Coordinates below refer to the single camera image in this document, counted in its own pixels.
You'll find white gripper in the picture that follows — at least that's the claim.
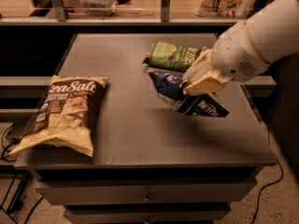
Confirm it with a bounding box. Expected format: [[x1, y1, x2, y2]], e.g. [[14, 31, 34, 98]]
[[182, 21, 270, 96]]

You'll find blue Kettle chip bag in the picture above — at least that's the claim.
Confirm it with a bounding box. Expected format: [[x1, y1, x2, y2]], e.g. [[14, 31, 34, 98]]
[[147, 68, 229, 118]]

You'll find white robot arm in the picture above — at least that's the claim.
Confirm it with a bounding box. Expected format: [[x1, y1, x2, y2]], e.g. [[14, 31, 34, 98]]
[[183, 0, 299, 96]]

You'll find green Kettle chip bag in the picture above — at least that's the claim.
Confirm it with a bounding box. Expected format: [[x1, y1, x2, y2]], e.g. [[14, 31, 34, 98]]
[[143, 41, 203, 73]]

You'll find colourful printed bag on shelf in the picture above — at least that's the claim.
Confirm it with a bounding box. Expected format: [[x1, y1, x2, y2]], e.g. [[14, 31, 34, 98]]
[[196, 0, 256, 18]]

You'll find brown sea salt chip bag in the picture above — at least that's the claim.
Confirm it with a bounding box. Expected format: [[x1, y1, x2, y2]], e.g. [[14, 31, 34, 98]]
[[10, 76, 108, 157]]

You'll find grey drawer cabinet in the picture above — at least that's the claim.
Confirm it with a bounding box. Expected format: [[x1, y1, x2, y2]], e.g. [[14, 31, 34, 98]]
[[16, 33, 277, 224]]

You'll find clear plastic container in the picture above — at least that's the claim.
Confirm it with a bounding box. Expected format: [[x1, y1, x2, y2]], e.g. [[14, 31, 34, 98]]
[[80, 0, 116, 17]]

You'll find round drawer knob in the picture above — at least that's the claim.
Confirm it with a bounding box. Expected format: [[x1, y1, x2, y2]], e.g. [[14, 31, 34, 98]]
[[143, 195, 152, 203]]

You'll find black cable right floor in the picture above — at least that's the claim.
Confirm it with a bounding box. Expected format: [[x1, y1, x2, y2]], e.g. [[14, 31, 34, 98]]
[[250, 133, 285, 224]]

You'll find metal shelf rail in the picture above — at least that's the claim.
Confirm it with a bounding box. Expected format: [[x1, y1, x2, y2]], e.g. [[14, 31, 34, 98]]
[[0, 0, 239, 25]]

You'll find black cables left floor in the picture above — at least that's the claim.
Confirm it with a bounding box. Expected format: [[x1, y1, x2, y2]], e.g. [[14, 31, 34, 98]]
[[0, 115, 45, 224]]

